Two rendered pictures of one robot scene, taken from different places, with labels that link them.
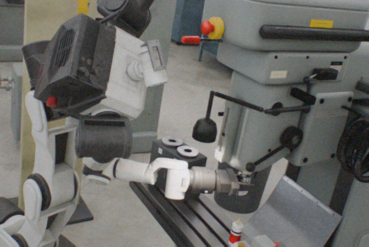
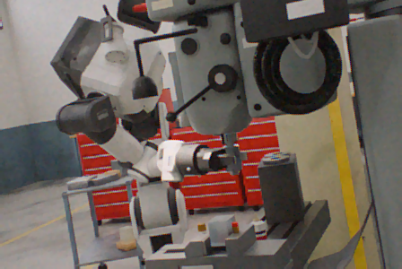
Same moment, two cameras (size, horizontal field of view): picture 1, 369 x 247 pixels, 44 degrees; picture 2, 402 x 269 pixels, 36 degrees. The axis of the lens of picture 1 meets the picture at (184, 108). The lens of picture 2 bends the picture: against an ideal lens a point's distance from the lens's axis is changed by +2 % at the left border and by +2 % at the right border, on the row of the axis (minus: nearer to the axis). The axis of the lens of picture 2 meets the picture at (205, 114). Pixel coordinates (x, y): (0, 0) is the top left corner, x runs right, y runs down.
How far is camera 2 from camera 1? 171 cm
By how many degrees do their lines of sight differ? 57
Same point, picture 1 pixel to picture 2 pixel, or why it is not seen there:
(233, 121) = (176, 75)
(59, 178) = (148, 192)
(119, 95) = (97, 75)
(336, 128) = (293, 57)
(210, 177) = (189, 151)
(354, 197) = (373, 163)
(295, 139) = (218, 76)
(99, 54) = (85, 45)
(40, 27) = not seen: hidden behind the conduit
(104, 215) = not seen: outside the picture
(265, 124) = (185, 67)
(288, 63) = not seen: outside the picture
